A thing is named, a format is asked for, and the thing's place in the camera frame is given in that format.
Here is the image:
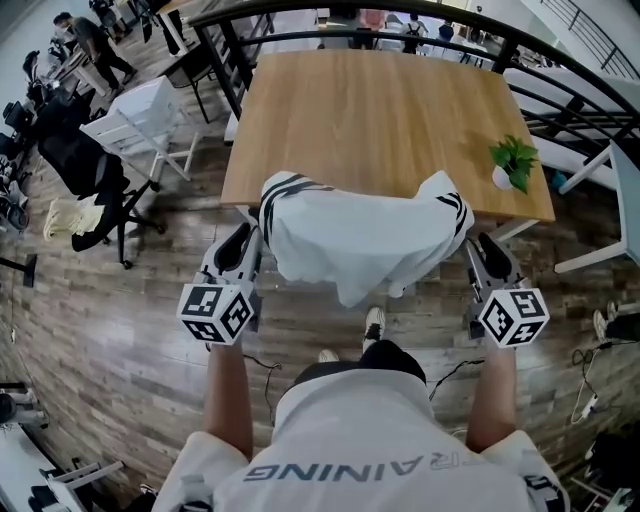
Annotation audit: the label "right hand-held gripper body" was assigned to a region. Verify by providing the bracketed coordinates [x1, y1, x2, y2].
[464, 232, 552, 349]

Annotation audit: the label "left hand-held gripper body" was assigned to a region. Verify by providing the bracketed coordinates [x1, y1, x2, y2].
[175, 222, 264, 347]

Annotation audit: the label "white clothing with black stripes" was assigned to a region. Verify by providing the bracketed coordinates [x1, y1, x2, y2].
[258, 170, 475, 309]

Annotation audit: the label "person's left forearm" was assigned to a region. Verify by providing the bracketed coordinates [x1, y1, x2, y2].
[201, 342, 254, 462]

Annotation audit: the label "person's right forearm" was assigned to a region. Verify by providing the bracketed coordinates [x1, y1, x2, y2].
[464, 344, 519, 454]

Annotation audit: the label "white slatted chair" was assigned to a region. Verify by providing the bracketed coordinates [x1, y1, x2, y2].
[79, 99, 202, 182]

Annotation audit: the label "black office chair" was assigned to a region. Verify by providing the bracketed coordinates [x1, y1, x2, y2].
[37, 97, 167, 271]

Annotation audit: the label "person's black shorts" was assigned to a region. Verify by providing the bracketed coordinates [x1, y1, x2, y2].
[292, 339, 429, 389]

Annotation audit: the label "person's right white shoe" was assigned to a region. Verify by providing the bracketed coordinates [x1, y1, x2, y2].
[361, 306, 388, 354]

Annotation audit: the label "green plant in white pot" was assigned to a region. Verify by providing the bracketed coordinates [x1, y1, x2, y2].
[488, 134, 541, 196]

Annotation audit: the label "white desk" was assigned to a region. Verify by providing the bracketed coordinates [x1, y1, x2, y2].
[553, 139, 640, 275]

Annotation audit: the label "black bag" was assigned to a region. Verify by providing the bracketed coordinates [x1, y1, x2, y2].
[583, 428, 640, 504]

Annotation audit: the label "pale yellow cloth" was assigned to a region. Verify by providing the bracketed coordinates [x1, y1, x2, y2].
[42, 196, 109, 247]

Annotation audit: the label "person's white t-shirt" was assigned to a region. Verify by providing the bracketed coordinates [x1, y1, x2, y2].
[152, 369, 571, 512]

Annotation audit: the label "black floor stand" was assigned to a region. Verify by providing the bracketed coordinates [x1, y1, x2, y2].
[0, 252, 39, 289]

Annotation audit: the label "white box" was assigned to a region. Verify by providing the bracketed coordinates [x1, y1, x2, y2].
[108, 75, 179, 135]

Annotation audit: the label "black metal railing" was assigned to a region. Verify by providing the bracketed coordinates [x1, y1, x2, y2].
[187, 0, 640, 151]

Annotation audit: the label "black cable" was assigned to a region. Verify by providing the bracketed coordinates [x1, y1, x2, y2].
[427, 358, 487, 402]
[242, 351, 284, 427]

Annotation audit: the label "white charger cable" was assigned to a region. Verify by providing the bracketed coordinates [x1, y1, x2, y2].
[571, 339, 624, 427]

